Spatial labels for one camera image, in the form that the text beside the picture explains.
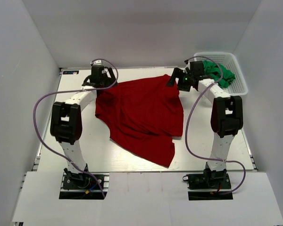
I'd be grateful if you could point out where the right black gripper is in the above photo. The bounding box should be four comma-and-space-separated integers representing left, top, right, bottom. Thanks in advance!
166, 68, 194, 92

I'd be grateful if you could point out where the red t-shirt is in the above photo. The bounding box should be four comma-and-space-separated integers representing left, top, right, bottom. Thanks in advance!
95, 74, 184, 168

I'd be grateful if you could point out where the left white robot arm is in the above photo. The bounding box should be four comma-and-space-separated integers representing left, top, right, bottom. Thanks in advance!
50, 65, 117, 188

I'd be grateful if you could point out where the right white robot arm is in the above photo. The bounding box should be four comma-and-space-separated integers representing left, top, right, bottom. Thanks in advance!
167, 67, 243, 188

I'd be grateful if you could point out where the blue label sticker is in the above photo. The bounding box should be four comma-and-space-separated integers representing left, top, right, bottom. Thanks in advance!
62, 70, 79, 75

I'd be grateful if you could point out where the green t-shirt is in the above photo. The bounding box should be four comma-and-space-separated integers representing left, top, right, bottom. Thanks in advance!
203, 60, 236, 89

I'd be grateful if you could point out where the white plastic basket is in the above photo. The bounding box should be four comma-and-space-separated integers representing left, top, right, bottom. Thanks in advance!
194, 52, 248, 96

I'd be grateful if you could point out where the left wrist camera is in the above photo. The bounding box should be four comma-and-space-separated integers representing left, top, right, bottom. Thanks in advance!
90, 60, 106, 80

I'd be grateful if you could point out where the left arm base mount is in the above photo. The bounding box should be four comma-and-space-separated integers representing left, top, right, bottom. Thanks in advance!
59, 168, 109, 200

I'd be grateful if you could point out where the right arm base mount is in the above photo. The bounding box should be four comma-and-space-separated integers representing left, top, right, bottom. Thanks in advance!
183, 169, 233, 201

